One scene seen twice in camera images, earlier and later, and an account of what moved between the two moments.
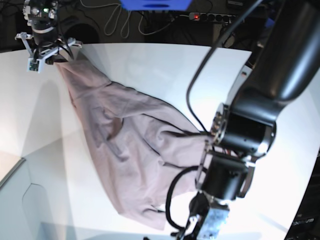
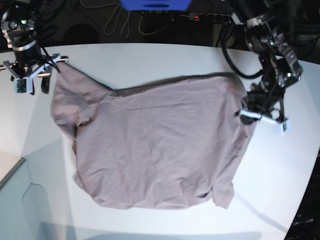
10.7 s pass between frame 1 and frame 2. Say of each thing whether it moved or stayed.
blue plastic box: stayed
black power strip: stayed
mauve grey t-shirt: moved
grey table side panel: stayed
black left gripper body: moved
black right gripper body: moved
